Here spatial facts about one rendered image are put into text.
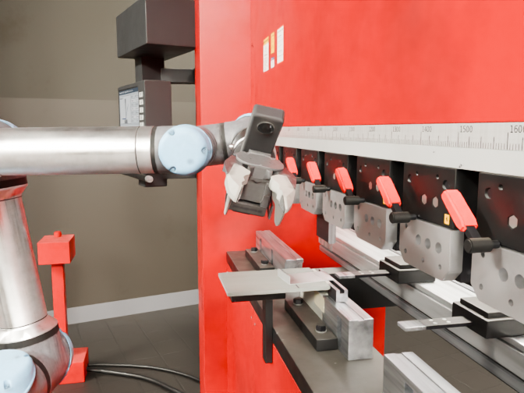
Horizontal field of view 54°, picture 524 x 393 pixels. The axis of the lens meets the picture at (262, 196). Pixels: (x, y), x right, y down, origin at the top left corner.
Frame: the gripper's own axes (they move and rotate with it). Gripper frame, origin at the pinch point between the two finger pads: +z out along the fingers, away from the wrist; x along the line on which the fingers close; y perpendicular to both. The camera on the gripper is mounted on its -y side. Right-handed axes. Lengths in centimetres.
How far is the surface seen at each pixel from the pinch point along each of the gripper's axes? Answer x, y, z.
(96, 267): 62, 197, -263
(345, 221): -25.2, 17.9, -38.4
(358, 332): -35, 41, -31
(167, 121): 24, 42, -156
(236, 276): -8, 49, -57
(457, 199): -24.1, -6.1, 1.5
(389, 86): -20.9, -13.4, -29.0
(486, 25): -22.1, -26.7, -5.8
